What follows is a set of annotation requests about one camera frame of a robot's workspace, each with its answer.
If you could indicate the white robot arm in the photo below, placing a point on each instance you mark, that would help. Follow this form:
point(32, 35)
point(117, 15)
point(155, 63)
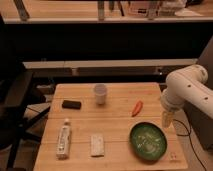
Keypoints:
point(186, 85)

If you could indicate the green ceramic bowl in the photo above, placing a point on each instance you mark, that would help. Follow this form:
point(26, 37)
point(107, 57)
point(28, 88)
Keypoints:
point(147, 141)

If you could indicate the black rectangular block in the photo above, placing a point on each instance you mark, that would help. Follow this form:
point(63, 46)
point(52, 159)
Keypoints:
point(71, 104)

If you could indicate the black office chair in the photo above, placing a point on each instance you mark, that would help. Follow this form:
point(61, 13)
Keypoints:
point(17, 91)

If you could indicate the orange carrot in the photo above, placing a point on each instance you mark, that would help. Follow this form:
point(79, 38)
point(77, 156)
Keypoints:
point(138, 107)

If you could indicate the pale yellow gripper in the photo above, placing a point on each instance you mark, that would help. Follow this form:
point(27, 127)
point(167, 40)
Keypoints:
point(167, 118)

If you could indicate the white plastic bottle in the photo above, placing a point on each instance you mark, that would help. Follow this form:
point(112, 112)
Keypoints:
point(63, 144)

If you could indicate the white sponge block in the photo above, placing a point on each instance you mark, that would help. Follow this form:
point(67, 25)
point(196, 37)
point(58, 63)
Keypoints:
point(97, 145)

